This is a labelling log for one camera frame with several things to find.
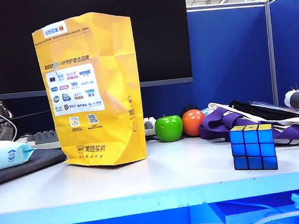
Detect Rubik's cube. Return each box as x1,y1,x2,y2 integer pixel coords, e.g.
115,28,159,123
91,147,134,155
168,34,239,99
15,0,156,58
228,121,279,175

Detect yellow paper bag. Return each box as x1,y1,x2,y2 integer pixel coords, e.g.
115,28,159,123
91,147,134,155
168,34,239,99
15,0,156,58
29,7,150,173

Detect green toy apple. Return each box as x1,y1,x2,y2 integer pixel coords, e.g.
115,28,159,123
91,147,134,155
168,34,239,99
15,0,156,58
153,113,186,144

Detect black ball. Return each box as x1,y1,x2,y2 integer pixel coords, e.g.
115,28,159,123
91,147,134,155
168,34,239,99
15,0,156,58
180,103,201,114

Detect orange toy ball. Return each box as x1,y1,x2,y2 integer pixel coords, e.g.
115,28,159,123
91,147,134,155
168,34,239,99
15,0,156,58
180,107,209,139

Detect black computer monitor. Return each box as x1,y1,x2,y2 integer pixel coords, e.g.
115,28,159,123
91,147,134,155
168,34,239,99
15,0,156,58
0,0,195,103

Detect wide blue partition panel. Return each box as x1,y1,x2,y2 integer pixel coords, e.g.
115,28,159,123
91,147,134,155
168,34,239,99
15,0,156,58
185,0,278,114

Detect grey white keyboard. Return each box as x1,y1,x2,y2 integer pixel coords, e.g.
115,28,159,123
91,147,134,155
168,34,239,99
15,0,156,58
16,115,159,154

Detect black cloth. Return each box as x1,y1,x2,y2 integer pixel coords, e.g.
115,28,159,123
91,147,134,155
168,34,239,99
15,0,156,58
228,93,299,134

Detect dark grey fabric pad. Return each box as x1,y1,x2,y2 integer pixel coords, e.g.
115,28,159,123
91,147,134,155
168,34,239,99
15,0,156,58
0,145,71,188

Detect blue flat folder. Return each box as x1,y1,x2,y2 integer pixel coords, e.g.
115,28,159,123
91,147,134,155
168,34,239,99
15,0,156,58
248,95,299,123

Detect blue white wet wipes pack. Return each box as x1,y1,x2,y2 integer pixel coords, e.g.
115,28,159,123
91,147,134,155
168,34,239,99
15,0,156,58
0,136,40,172

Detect narrow blue partition panel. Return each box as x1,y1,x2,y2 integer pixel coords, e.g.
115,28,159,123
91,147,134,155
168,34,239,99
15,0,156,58
265,0,299,107

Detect white tote bag purple straps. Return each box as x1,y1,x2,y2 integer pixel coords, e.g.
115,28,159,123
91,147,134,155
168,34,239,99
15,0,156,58
196,93,299,156

